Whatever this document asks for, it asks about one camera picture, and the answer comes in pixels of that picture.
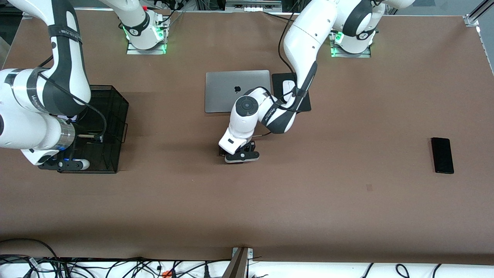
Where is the black slab phone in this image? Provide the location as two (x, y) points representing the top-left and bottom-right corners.
(431, 137), (455, 175)

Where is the silver closed laptop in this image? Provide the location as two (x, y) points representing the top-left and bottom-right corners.
(205, 70), (271, 114)

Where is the black mouse pad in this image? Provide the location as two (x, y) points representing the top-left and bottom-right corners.
(271, 72), (312, 113)

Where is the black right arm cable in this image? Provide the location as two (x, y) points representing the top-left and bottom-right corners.
(37, 54), (108, 143)

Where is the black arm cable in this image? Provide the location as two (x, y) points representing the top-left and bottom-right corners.
(37, 54), (108, 143)
(278, 0), (305, 112)

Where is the black wire mesh basket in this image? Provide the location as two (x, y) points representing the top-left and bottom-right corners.
(58, 85), (129, 174)

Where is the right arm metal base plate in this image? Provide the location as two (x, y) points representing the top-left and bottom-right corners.
(127, 39), (167, 55)

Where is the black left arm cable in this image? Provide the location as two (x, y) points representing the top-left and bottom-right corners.
(278, 0), (305, 112)

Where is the metal camera mount pole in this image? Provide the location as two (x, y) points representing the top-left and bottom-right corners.
(223, 247), (254, 278)

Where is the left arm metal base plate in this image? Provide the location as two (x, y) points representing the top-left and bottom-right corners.
(331, 34), (372, 58)

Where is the aluminium profile post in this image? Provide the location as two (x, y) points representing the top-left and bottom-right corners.
(464, 0), (494, 27)

